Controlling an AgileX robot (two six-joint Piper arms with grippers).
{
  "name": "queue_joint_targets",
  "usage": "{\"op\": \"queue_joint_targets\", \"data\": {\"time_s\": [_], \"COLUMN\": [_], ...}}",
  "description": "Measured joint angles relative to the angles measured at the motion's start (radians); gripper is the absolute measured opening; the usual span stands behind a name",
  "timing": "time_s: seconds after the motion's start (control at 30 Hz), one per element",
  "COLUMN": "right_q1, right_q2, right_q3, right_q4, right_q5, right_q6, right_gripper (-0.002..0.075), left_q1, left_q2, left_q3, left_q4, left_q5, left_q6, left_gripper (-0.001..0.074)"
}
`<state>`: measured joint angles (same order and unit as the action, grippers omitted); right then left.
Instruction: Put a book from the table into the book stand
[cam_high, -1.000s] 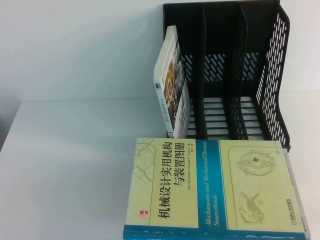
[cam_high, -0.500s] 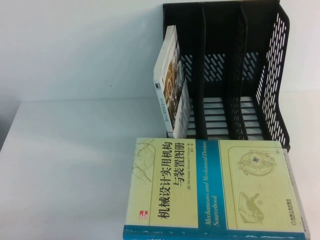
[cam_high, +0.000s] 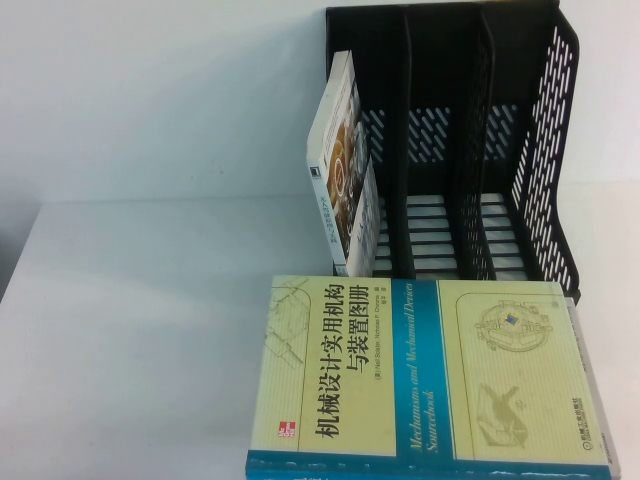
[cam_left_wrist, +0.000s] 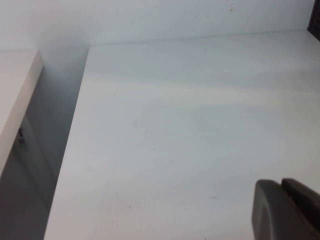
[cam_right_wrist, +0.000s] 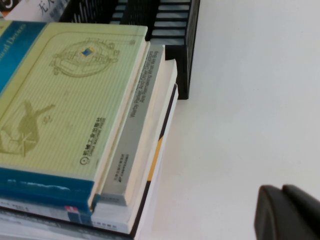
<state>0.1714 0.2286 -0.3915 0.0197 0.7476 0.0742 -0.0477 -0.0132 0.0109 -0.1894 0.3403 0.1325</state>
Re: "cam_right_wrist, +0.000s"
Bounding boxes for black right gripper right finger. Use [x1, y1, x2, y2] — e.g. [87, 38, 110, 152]
[281, 184, 320, 240]

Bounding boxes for thick white-spine book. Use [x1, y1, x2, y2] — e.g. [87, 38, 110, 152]
[0, 59, 179, 235]

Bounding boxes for black plastic book stand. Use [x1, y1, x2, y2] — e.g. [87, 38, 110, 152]
[58, 0, 201, 101]

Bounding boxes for white self-driving vehicle book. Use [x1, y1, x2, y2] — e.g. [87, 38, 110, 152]
[0, 0, 73, 24]

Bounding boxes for black and orange cover book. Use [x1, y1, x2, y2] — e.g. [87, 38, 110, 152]
[0, 83, 180, 240]

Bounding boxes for yellow mechanical devices book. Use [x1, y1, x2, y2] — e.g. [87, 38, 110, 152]
[0, 19, 150, 214]

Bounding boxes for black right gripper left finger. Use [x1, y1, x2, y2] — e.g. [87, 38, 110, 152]
[253, 184, 305, 240]

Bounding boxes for grey cover book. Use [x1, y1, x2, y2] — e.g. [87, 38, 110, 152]
[93, 41, 166, 208]

